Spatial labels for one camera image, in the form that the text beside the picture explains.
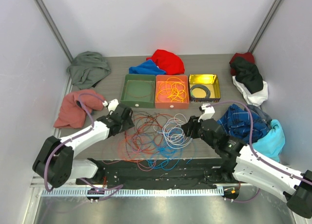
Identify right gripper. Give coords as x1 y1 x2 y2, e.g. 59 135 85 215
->
181 114 217 149

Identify brown cable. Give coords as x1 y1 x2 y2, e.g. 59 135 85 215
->
124 79 155 99

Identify orange-yellow cable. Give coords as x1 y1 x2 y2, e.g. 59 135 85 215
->
156 75 189 103

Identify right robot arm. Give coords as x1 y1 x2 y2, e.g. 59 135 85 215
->
181 116 312 219

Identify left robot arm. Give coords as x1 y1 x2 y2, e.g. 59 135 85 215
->
32 103 134 192

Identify green drawer box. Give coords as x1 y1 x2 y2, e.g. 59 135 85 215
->
120 74 156 109

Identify salmon drawer box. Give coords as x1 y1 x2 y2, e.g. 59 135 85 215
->
155 75 190 110

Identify blue plaid cloth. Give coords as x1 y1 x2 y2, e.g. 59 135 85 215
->
217 104 271 144

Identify dusty pink cloth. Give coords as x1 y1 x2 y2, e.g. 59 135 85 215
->
54 89 105 129

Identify white cloth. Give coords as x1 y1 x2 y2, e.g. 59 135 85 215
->
232 76 269 107

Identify grey denim cloth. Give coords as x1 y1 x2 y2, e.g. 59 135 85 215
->
247 105 272 124

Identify black cloth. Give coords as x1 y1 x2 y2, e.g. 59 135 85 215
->
230 57 264 94

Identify cyan cloth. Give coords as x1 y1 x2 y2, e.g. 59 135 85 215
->
252 119 286 163

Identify dark red cloth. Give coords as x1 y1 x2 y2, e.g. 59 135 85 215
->
229 52 255 64

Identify white cable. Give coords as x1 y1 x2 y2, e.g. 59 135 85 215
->
153 113 193 148

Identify black cable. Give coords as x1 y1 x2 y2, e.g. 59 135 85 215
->
131 111 166 147

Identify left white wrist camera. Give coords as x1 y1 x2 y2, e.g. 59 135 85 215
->
102 99 119 112

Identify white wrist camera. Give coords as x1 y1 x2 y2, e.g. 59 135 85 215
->
102 99 119 112
198 103 215 122

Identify orange cable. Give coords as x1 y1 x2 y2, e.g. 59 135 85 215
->
116 133 152 166

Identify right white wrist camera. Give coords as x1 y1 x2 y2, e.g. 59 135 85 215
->
198 103 215 122

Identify pink cable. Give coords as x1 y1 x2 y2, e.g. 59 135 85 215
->
117 136 156 177

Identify blue cable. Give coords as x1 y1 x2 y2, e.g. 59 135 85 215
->
146 133 197 171

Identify grey coiled cable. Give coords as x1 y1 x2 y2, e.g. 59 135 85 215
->
190 84 212 98

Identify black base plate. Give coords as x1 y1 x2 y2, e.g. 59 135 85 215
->
46 157 249 189

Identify slotted cable duct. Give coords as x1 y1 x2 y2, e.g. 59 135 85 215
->
41 187 224 197

